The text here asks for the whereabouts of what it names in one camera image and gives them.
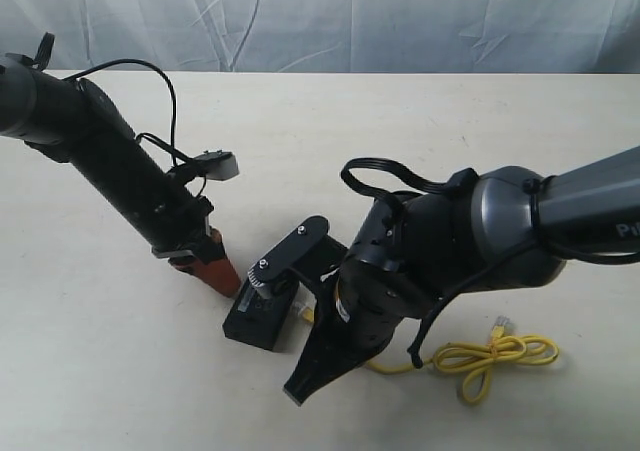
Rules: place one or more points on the white backdrop curtain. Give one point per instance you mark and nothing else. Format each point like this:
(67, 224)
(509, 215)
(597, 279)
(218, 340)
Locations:
(352, 36)

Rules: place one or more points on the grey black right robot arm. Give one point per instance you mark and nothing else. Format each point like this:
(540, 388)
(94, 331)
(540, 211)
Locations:
(423, 244)

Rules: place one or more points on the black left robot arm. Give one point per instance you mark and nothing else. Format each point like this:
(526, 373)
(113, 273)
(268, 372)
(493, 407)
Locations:
(75, 122)

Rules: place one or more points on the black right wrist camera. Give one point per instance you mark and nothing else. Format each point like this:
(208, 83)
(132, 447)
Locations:
(308, 255)

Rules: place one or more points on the small black network box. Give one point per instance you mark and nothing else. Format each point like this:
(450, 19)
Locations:
(256, 321)

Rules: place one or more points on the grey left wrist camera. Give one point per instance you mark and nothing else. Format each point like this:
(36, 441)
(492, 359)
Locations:
(217, 165)

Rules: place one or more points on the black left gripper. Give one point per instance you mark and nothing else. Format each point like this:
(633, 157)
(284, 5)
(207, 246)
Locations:
(196, 249)

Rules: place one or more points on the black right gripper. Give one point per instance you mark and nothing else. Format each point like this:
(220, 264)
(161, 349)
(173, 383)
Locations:
(355, 323)

